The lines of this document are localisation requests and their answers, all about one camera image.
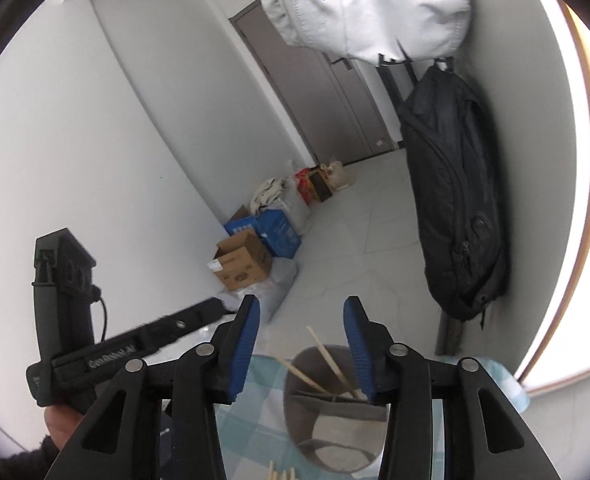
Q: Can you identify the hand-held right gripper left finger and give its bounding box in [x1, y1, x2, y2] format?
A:
[45, 295, 262, 480]

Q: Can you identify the crumpled white plastic bag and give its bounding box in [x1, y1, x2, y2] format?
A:
[217, 257, 300, 323]

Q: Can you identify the tall white plastic bag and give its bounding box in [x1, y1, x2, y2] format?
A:
[275, 160, 312, 234]

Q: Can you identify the grey utensil holder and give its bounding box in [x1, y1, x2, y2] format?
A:
[282, 344, 391, 473]

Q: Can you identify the blue cardboard box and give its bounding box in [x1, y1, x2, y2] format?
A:
[224, 208, 303, 259]

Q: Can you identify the checkered blue tablecloth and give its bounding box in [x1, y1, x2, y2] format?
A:
[160, 355, 531, 480]

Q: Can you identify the white hanging bag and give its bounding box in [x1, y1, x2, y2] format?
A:
[255, 0, 472, 66]

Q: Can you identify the dark brown box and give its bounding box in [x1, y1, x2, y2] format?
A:
[307, 165, 335, 202]

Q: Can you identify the black backpack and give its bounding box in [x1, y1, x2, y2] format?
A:
[397, 62, 510, 331]

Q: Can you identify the white cloth bundle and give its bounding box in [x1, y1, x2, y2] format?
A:
[249, 177, 291, 213]

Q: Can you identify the brown cardboard box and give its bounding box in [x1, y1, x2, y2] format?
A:
[212, 230, 274, 292]

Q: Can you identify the red bag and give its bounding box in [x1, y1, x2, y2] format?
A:
[295, 167, 321, 204]

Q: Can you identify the grey brown door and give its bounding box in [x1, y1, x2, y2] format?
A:
[230, 0, 401, 163]

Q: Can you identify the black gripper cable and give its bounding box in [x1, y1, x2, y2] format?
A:
[93, 286, 110, 342]

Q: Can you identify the person's left hand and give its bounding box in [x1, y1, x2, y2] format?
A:
[44, 402, 84, 452]

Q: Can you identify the beige bag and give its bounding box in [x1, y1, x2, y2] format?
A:
[322, 160, 353, 191]

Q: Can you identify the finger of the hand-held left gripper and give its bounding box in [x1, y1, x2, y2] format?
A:
[135, 297, 224, 356]

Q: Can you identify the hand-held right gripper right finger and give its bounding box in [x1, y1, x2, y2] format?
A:
[342, 296, 563, 480]

